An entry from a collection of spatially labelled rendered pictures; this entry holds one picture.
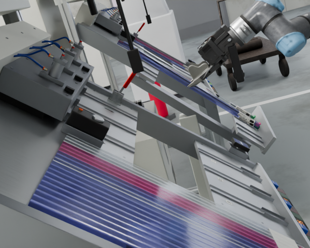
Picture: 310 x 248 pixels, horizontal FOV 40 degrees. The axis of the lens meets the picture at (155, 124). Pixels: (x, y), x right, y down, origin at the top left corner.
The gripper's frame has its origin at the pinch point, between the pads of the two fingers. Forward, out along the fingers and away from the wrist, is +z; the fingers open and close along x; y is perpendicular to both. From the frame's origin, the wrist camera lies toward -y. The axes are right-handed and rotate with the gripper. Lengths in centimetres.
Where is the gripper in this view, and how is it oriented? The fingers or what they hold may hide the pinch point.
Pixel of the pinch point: (192, 84)
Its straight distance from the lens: 134.5
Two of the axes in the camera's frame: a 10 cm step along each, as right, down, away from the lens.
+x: -0.8, 3.2, -9.4
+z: -7.1, 6.5, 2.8
